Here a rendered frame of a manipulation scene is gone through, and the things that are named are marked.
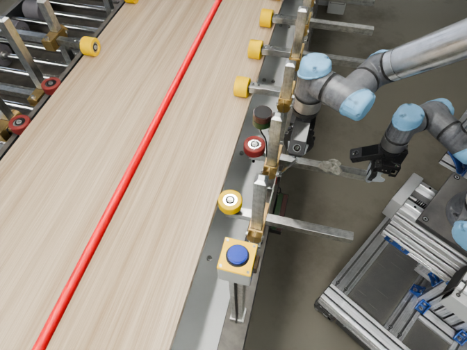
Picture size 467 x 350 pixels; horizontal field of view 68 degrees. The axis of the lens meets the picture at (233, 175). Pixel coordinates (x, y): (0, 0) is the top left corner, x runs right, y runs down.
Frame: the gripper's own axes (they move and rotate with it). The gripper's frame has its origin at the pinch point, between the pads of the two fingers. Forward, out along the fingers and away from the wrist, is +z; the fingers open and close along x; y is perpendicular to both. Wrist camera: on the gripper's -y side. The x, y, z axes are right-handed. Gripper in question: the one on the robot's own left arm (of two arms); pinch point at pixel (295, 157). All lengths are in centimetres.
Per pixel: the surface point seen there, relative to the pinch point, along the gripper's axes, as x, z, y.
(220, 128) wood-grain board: 29.5, 11.4, 16.1
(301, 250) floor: -15, 101, 14
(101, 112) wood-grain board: 78, 11, 13
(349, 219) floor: -41, 101, 40
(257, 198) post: 8.1, -3.2, -19.7
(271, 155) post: 8.1, 8.1, 5.3
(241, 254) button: 7.0, -21.9, -43.8
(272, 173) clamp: 6.8, 14.9, 2.5
